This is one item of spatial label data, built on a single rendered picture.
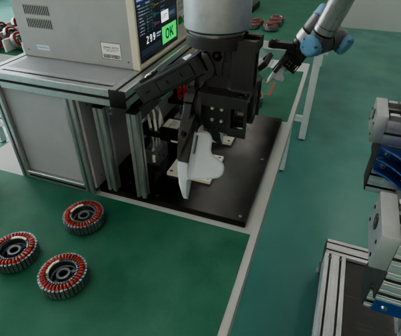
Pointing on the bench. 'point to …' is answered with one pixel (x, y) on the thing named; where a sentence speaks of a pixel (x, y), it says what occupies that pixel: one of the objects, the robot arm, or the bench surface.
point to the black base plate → (171, 196)
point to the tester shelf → (77, 77)
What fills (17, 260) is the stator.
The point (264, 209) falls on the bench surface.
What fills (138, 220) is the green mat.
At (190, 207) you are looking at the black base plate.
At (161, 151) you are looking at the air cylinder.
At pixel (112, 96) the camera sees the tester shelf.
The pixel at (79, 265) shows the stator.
